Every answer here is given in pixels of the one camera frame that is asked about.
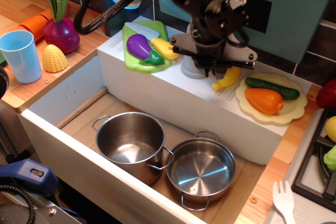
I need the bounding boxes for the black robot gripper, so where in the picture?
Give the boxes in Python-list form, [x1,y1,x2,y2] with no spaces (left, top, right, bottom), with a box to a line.
[170,0,257,80]

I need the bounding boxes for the white plastic fork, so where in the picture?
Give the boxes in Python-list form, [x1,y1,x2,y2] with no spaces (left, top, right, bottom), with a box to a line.
[272,180,295,223]

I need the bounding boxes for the brown cardboard sink liner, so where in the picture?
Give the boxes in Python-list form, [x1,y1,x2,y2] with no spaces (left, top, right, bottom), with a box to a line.
[55,86,266,224]

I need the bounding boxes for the light green toy vegetable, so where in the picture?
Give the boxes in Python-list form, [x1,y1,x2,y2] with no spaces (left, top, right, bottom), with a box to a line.
[323,146,336,171]

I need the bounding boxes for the red toy beet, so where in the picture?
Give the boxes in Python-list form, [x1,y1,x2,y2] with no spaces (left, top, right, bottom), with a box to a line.
[44,0,80,55]

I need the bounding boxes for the shallow steel pot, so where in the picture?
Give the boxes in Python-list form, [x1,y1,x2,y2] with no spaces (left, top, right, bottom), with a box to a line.
[165,131,237,211]

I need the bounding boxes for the green cutting board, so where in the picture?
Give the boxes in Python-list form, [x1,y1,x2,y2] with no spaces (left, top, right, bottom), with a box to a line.
[122,21,173,73]

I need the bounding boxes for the black toy stove grate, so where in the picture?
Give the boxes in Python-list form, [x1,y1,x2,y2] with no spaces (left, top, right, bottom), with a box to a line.
[292,108,335,211]

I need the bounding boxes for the black braided cable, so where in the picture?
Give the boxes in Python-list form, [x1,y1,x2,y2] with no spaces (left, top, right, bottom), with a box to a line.
[0,184,36,224]

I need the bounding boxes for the green toy cucumber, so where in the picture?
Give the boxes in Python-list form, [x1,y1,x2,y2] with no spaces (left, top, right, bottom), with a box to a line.
[245,77,300,100]

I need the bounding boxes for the yellow handled toy knife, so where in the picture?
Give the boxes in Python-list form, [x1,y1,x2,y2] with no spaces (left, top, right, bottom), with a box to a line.
[124,22,179,60]

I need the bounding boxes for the blue clamp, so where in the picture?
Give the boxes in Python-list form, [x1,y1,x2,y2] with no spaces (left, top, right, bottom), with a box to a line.
[1,159,58,197]

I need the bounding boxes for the yellow toy squash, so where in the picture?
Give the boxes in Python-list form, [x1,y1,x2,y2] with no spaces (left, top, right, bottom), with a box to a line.
[212,66,241,91]

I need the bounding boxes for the cream scalloped plate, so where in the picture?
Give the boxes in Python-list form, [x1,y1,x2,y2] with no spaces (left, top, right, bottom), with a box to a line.
[236,73,308,126]

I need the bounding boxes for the orange wooden toy carrot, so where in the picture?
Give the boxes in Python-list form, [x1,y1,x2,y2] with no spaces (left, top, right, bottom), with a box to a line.
[16,4,75,44]

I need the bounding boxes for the yellow toy corn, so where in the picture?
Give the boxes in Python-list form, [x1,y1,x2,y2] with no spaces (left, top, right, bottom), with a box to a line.
[42,45,69,73]

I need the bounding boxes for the grey toy faucet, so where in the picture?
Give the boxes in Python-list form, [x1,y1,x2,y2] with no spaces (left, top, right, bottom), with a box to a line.
[180,23,208,80]

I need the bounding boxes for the yellow toy lemon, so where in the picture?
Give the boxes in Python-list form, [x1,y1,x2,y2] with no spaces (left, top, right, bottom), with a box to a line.
[325,116,336,142]

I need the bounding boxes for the white toy sink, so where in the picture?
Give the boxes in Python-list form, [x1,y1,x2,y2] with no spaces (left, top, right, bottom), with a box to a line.
[20,33,314,223]

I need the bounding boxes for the teal wall bin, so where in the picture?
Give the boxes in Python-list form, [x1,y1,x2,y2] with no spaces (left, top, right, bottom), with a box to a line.
[153,0,336,63]

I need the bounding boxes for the light blue plastic cup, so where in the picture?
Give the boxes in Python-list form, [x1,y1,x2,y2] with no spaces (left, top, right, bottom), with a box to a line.
[1,30,42,84]

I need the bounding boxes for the purple toy eggplant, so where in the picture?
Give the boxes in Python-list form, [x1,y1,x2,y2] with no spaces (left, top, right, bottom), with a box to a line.
[126,34,165,66]

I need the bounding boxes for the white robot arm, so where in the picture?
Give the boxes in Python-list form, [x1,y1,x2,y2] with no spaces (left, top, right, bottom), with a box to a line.
[113,0,257,79]

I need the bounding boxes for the tall steel pot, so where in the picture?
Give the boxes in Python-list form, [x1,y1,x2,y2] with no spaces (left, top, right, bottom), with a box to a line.
[92,112,175,186]

